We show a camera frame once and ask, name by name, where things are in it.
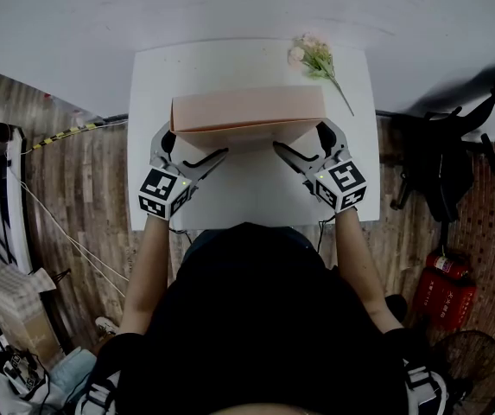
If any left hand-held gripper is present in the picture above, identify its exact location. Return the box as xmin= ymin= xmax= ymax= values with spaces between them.
xmin=137 ymin=118 xmax=231 ymax=221

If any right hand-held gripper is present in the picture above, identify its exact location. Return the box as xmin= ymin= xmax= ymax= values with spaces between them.
xmin=272 ymin=118 xmax=368 ymax=214

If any person's left forearm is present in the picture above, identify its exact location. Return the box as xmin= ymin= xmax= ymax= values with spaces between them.
xmin=118 ymin=213 xmax=174 ymax=337

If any person's right forearm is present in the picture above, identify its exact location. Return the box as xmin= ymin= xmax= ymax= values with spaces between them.
xmin=333 ymin=207 xmax=404 ymax=333

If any artificial flower sprig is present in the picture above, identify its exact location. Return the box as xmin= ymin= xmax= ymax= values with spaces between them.
xmin=287 ymin=32 xmax=356 ymax=118

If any yellow black striped tape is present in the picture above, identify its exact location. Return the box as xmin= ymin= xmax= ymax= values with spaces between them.
xmin=29 ymin=122 xmax=98 ymax=151

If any black office chair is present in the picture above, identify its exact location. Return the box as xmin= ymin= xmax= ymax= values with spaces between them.
xmin=386 ymin=64 xmax=495 ymax=225

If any red fire extinguisher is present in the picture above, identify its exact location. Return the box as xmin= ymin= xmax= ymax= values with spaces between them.
xmin=424 ymin=248 xmax=472 ymax=281

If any person's black shirt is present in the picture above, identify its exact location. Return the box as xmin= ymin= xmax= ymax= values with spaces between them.
xmin=94 ymin=221 xmax=409 ymax=415

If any white sneaker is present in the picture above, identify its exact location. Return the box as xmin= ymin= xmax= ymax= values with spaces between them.
xmin=94 ymin=316 xmax=120 ymax=337

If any red extinguisher box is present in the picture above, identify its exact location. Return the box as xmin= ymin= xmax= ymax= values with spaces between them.
xmin=412 ymin=267 xmax=479 ymax=333

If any checkered cardboard box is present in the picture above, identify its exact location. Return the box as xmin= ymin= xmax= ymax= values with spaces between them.
xmin=0 ymin=260 xmax=63 ymax=363

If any light blue cloth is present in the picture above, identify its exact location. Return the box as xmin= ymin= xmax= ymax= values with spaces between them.
xmin=49 ymin=345 xmax=98 ymax=402

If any person's left striped shoe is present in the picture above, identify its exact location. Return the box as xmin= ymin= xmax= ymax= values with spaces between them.
xmin=75 ymin=368 xmax=122 ymax=415

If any person's striped shoe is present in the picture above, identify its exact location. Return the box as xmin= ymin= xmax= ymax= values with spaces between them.
xmin=401 ymin=358 xmax=447 ymax=415
xmin=75 ymin=368 xmax=122 ymax=415

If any black floor fan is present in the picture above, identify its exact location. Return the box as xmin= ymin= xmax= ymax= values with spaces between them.
xmin=384 ymin=293 xmax=495 ymax=406

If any person's right striped shoe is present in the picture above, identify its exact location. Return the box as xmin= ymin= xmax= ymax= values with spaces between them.
xmin=401 ymin=358 xmax=447 ymax=415

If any white plastic bag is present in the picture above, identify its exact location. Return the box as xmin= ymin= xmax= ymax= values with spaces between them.
xmin=0 ymin=347 xmax=53 ymax=415

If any black cable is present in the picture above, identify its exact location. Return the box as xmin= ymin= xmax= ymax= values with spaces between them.
xmin=168 ymin=227 xmax=195 ymax=246
xmin=314 ymin=213 xmax=338 ymax=255

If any white cable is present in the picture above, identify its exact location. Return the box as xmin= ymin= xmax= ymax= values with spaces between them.
xmin=6 ymin=156 xmax=130 ymax=284
xmin=20 ymin=182 xmax=126 ymax=298

